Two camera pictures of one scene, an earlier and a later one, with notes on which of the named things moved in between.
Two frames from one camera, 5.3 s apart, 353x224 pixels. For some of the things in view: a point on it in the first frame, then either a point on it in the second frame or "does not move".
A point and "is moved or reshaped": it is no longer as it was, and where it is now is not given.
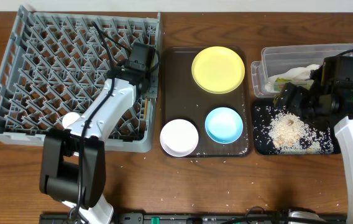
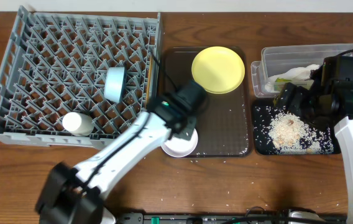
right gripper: (299, 94) does not move
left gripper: (151, 83) -> (187, 129)
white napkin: (298, 74) does not move
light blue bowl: (224, 125) is moved or reshaped
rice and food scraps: (289, 134) does not move
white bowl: (179, 137) does not move
